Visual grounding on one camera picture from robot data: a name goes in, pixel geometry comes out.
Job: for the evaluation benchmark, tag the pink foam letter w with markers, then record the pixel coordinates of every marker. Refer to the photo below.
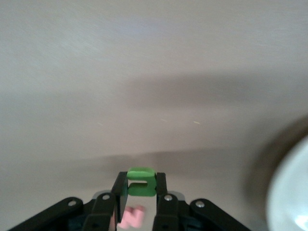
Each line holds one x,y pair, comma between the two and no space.
131,220

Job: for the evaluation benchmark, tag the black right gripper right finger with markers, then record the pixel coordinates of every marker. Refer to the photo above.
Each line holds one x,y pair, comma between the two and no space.
168,211

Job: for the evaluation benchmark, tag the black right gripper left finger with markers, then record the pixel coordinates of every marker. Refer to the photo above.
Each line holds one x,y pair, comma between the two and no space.
103,211

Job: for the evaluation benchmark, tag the brown paper table cover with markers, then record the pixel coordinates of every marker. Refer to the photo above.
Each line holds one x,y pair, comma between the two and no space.
96,72

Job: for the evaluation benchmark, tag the green foam letter u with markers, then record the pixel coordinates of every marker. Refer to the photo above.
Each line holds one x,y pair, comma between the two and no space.
150,185

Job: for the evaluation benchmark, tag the beige round plate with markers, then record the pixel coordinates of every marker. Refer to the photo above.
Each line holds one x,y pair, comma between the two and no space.
291,192

